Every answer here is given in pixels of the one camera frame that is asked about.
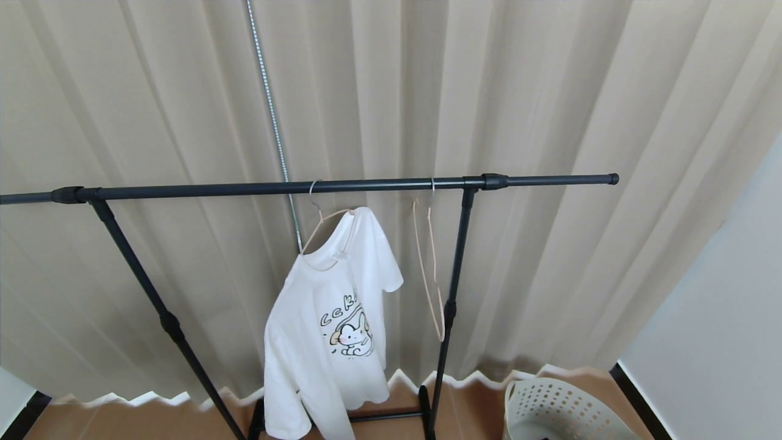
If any pink clothes hanger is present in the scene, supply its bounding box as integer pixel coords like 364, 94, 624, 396
299, 179, 359, 273
412, 178, 447, 342

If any white garment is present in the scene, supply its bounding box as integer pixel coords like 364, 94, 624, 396
263, 207, 405, 440

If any black clothes rack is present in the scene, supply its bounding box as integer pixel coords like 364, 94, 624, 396
0, 173, 620, 440

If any white laundry basket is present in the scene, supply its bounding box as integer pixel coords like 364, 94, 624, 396
502, 377, 642, 440

